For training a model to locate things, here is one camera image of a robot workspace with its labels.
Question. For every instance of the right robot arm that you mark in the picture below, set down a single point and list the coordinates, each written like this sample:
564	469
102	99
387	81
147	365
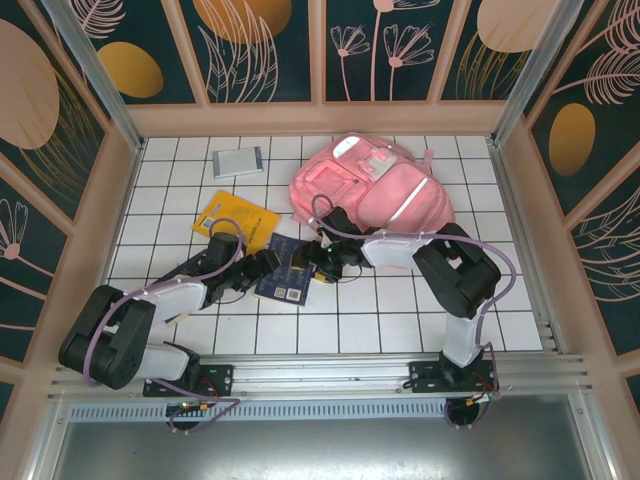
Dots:
460	270

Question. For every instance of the navy book with white print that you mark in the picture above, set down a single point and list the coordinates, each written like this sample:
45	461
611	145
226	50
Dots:
287	287

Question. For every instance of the small circuit board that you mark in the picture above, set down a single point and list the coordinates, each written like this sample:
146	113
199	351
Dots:
485	398
189	406

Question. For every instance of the pink backpack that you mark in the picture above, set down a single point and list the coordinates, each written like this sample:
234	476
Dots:
400	200

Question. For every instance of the aluminium frame post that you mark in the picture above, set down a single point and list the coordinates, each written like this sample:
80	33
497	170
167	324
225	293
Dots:
100	80
535	75

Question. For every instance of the aluminium extrusion mounting rail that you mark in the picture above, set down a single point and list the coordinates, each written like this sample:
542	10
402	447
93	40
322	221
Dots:
320	375

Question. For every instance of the aluminium table edge rail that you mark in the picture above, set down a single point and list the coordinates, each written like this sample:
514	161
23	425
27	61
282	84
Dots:
531	260

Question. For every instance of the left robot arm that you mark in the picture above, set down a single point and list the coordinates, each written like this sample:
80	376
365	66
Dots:
110	335

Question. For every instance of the grey metal sheet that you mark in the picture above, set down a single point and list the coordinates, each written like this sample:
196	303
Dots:
320	450

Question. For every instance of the yellow book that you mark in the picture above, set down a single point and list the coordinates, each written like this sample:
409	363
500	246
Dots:
235	220

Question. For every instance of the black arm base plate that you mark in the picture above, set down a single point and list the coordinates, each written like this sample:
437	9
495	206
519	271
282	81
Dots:
220	377
425	376

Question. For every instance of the grey notebook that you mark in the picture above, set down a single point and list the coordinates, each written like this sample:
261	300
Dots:
237	162

